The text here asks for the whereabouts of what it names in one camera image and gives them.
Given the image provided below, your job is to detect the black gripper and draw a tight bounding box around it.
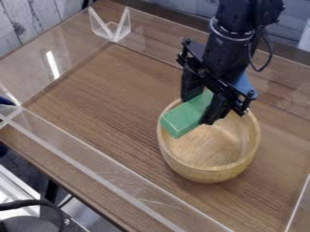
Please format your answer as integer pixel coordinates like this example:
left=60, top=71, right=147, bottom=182
left=176, top=31, right=258, bottom=125

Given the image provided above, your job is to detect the green rectangular block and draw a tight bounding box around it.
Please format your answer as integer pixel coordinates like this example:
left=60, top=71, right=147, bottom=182
left=159, top=91, right=214, bottom=139

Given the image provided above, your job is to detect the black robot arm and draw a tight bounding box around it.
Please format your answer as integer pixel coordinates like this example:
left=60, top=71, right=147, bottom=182
left=176, top=0, right=285, bottom=125

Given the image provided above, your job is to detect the brown wooden bowl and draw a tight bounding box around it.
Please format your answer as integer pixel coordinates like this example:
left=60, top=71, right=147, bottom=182
left=156, top=111, right=262, bottom=184

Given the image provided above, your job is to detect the clear acrylic corner bracket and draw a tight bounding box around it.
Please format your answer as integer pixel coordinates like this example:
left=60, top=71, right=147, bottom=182
left=88, top=7, right=131, bottom=43

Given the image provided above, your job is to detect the clear acrylic front wall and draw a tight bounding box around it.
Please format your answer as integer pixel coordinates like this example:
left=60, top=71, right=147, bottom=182
left=0, top=90, right=234, bottom=232

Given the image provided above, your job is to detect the black metal bracket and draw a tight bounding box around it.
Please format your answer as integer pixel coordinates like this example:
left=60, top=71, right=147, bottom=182
left=40, top=206, right=90, bottom=232

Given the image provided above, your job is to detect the black cable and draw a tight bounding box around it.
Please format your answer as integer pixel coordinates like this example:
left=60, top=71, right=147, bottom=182
left=0, top=198, right=66, bottom=232

